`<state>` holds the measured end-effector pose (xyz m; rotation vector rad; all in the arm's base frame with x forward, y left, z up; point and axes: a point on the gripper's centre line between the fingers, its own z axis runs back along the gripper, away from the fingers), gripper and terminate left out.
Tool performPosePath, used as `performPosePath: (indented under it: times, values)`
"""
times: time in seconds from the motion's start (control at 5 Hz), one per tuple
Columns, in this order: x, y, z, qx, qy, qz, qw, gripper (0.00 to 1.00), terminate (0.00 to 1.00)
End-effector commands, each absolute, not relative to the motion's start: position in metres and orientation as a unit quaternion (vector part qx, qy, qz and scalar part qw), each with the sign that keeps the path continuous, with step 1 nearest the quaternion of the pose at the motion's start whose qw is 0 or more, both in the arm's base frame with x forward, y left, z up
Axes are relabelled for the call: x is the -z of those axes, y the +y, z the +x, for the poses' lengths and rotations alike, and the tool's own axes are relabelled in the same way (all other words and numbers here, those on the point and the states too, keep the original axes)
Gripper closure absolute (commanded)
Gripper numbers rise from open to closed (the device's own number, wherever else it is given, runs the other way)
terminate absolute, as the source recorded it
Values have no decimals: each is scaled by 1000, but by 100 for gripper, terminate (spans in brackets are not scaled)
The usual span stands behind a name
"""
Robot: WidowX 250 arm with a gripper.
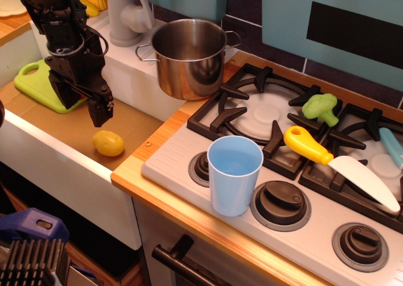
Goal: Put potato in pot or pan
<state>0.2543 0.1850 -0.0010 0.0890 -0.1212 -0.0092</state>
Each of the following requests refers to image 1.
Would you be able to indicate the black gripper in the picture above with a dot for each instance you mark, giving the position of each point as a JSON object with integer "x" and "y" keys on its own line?
{"x": 77, "y": 75}

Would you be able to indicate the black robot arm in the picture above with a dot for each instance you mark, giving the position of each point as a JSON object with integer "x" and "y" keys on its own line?
{"x": 64, "y": 24}

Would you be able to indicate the yellow toy potato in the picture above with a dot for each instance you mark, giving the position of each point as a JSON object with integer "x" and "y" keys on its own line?
{"x": 108, "y": 143}

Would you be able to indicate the stainless steel pot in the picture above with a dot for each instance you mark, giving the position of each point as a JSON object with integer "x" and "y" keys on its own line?
{"x": 189, "y": 55}

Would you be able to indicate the green plastic cutting board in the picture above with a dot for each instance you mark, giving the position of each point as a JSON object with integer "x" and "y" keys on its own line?
{"x": 32, "y": 79}

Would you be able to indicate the white toy sink basin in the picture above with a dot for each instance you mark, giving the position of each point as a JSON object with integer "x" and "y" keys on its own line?
{"x": 55, "y": 151}

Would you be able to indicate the grey toy faucet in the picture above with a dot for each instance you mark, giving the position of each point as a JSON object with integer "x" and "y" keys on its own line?
{"x": 129, "y": 21}

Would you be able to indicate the yellow toy banana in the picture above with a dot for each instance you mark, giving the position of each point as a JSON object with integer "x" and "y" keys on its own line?
{"x": 91, "y": 10}

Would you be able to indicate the white plate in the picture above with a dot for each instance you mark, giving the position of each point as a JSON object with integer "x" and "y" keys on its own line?
{"x": 11, "y": 8}

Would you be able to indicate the black left stove knob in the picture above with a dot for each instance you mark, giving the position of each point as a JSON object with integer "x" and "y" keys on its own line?
{"x": 198, "y": 169}

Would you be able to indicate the black stove knob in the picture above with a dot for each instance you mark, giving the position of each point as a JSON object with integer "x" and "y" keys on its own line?
{"x": 280, "y": 206}
{"x": 198, "y": 169}
{"x": 360, "y": 247}

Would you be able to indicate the blue plastic clamp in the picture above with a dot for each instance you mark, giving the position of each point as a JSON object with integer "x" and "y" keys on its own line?
{"x": 32, "y": 224}

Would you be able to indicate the light blue plastic cup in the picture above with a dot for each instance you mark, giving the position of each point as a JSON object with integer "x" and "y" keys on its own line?
{"x": 233, "y": 166}

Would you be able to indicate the black ribbed heat sink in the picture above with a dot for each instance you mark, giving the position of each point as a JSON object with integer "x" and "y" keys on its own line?
{"x": 42, "y": 262}

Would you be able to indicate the black left burner grate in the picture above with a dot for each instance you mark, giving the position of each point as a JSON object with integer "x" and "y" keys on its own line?
{"x": 258, "y": 104}

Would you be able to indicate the black burner grate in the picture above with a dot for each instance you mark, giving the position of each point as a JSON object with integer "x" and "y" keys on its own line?
{"x": 258, "y": 104}
{"x": 357, "y": 134}

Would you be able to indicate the black middle stove knob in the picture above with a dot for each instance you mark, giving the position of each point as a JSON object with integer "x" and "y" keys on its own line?
{"x": 280, "y": 206}

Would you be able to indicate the green toy broccoli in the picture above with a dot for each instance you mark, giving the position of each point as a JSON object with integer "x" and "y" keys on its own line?
{"x": 321, "y": 106}

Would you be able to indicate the grey toy stove top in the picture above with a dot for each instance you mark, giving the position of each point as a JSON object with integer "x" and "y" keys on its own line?
{"x": 310, "y": 246}

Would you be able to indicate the black right burner grate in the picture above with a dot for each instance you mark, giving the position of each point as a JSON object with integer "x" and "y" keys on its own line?
{"x": 357, "y": 134}

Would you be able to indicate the black right stove knob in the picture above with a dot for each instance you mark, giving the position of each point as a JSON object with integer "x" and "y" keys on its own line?
{"x": 360, "y": 247}

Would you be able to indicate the black oven door handle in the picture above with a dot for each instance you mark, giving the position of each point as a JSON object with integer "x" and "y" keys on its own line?
{"x": 173, "y": 259}

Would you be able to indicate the yellow handled toy knife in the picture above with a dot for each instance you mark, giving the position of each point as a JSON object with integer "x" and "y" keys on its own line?
{"x": 299, "y": 140}

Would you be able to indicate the light blue utensil handle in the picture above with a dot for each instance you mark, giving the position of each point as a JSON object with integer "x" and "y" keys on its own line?
{"x": 392, "y": 145}

